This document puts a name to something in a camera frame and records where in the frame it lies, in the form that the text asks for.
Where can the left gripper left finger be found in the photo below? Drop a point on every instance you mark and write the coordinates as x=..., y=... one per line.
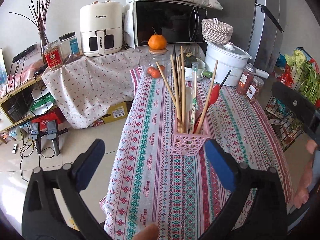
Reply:
x=42, y=217

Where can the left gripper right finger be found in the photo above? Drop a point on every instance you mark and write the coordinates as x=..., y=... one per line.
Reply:
x=256, y=207

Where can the pink perforated utensil basket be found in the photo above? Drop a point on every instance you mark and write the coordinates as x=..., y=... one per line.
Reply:
x=189, y=144

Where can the panda printed chopstick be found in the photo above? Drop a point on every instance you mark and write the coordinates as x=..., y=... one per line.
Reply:
x=194, y=66

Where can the black chopstick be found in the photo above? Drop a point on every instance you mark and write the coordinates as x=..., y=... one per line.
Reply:
x=174, y=56
x=225, y=78

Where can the red silicone spoon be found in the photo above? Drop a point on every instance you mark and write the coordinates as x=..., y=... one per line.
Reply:
x=212, y=99

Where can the white plastic spoon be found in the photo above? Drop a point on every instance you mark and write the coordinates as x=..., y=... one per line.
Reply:
x=188, y=107

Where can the person's right hand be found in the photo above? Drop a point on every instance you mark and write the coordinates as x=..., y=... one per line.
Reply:
x=310, y=175

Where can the green leafy vegetables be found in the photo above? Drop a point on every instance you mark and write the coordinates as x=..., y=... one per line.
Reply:
x=302, y=73

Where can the jar of dried fruit slices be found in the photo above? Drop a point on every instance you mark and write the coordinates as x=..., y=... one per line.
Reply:
x=254, y=89

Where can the spare gripper on floor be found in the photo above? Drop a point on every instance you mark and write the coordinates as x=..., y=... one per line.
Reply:
x=52, y=133

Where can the white electric cooking pot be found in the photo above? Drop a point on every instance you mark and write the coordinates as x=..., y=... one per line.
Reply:
x=229, y=57

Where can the grey refrigerator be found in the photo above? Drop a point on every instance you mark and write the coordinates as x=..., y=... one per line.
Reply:
x=258, y=28

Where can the yellow cardboard box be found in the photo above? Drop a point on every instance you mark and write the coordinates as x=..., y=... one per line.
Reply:
x=114, y=113

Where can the small dotted white cloth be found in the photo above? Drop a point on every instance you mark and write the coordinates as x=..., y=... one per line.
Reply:
x=86, y=88

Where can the dark green pumpkin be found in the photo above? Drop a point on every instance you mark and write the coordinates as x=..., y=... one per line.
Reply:
x=188, y=59

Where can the black microwave oven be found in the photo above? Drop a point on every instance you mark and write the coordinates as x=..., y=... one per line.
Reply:
x=177, y=21

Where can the red labelled jar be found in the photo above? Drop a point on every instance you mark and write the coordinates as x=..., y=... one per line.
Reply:
x=52, y=53

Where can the clear container black lid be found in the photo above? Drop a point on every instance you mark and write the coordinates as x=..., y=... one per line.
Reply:
x=69, y=46

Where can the orange tangerine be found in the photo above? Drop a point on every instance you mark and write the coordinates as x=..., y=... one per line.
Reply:
x=157, y=41

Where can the glass jar with tomatoes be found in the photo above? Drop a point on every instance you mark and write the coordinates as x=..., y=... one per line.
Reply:
x=155, y=60

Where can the cream air fryer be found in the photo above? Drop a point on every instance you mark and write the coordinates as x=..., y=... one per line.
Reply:
x=101, y=28

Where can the dried branches in vase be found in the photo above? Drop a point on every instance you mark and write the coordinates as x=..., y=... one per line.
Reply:
x=39, y=11

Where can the black wire rack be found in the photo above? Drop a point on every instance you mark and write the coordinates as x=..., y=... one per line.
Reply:
x=285, y=124

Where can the white ceramic bowl green handle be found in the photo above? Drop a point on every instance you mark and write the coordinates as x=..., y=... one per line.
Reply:
x=202, y=71

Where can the woven rope basket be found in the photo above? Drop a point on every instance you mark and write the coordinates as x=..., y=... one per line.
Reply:
x=216, y=31

